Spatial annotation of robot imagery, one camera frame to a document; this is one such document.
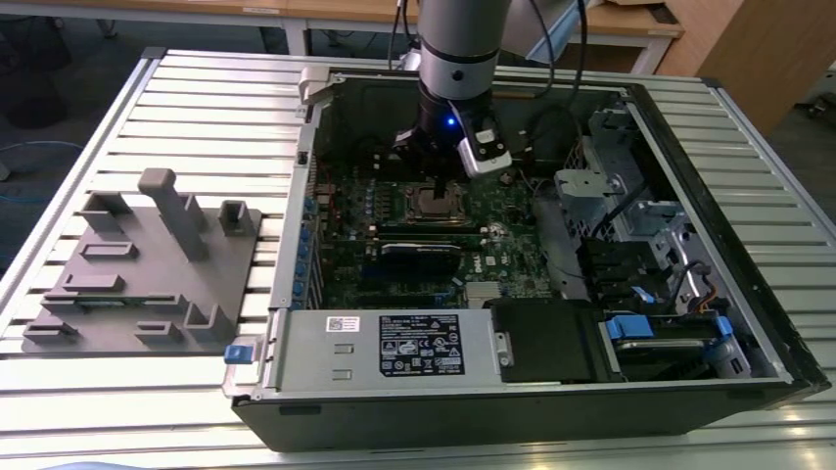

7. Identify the silver CPU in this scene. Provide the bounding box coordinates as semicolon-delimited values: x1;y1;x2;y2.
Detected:
417;188;461;217

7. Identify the metal socket cover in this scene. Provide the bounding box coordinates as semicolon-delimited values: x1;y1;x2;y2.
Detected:
408;183;473;225

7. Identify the CPU socket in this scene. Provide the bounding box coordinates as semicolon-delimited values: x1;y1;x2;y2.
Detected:
401;180;477;228

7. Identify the green motherboard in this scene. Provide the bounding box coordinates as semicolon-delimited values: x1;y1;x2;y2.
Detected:
311;151;571;310

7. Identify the black graphics card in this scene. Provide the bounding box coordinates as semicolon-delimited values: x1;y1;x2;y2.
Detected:
377;240;463;280

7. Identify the silver finned heatsink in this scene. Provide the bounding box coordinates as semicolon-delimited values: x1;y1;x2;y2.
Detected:
464;281;504;301

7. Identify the metal drive cage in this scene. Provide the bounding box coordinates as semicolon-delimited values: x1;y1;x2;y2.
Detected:
553;105;731;317

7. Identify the silver power supply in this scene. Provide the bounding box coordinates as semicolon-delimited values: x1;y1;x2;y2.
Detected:
264;307;515;393

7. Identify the blue disk carrier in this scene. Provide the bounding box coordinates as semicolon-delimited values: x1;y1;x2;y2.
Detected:
604;314;735;342

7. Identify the grey parts rack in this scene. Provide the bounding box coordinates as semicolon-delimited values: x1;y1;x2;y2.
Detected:
21;167;264;354

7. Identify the wooden cabinet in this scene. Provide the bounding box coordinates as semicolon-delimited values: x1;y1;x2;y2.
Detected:
659;0;836;143

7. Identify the black PC case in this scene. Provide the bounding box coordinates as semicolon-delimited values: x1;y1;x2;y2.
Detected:
221;66;832;454

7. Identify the dark office chair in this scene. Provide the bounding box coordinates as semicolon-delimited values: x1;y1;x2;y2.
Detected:
0;19;75;131

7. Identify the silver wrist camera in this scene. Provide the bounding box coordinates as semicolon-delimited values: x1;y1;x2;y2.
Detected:
455;100;515;178

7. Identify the black looped cable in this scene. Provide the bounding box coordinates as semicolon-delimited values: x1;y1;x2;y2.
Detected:
531;104;584;164

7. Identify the grey case handle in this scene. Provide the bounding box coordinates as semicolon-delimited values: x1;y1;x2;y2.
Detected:
295;66;336;108

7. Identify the silver metal bracket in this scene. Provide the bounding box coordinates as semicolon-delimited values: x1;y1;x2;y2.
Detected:
552;167;625;201

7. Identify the black camera cable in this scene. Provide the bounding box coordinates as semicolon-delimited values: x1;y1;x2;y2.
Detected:
512;0;589;158

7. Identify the wooden desk white frame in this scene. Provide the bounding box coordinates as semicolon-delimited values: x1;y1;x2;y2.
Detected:
0;0;308;55
280;0;685;74

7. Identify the black plastic bracket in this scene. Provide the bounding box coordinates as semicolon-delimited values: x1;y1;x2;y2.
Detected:
577;238;663;307

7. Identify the black disk wire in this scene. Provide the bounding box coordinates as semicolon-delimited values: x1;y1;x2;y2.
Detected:
671;260;728;314

